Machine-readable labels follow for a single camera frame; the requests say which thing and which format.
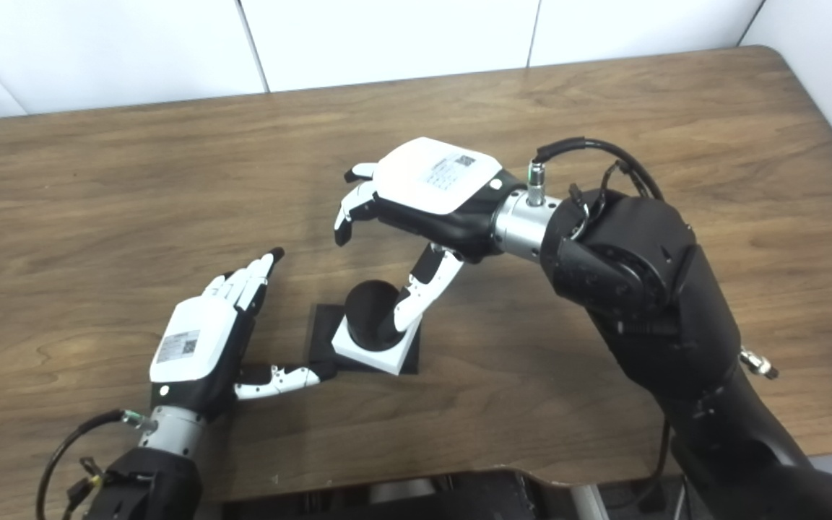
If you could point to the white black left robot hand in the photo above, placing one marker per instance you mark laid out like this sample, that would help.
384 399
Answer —
196 347

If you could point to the white square piece with hole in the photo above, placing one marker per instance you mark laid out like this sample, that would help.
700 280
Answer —
369 354

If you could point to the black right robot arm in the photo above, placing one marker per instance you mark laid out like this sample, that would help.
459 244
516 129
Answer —
640 289

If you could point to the black peg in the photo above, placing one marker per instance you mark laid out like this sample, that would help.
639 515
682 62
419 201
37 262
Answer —
369 303

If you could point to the white table leg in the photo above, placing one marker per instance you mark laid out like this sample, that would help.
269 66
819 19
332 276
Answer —
589 505

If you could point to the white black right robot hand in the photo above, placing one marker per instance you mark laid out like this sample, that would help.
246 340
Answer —
430 180

